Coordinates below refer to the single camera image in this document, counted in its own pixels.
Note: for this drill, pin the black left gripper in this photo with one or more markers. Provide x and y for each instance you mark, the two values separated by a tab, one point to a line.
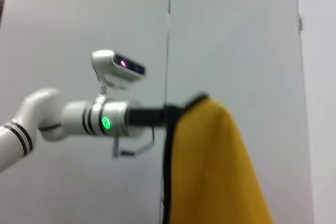
147	116

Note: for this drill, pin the yellow grey towel black trim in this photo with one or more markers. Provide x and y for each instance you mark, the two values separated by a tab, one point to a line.
210	155

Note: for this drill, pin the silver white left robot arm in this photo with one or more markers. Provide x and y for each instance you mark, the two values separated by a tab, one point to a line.
73	119

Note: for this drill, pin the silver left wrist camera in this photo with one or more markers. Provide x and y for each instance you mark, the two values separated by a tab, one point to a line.
118	74

